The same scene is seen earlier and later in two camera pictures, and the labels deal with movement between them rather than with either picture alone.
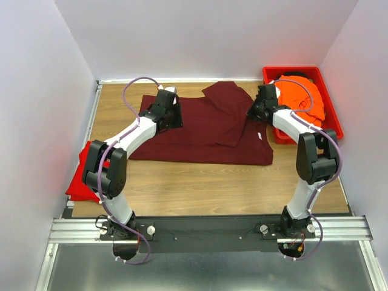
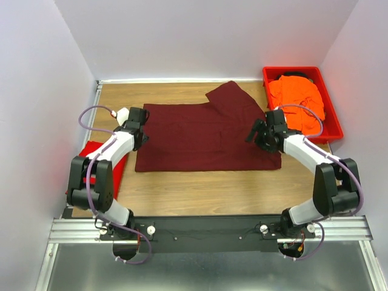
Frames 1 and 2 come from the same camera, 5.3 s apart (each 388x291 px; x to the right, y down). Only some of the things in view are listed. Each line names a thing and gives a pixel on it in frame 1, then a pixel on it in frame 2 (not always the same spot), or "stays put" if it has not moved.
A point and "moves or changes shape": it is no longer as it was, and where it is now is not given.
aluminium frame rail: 89,231 stays put
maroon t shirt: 217,129 moves or changes shape
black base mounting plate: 205,234 stays put
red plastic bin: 332,122 stays put
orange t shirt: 302,97 stays put
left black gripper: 178,121 → 146,138
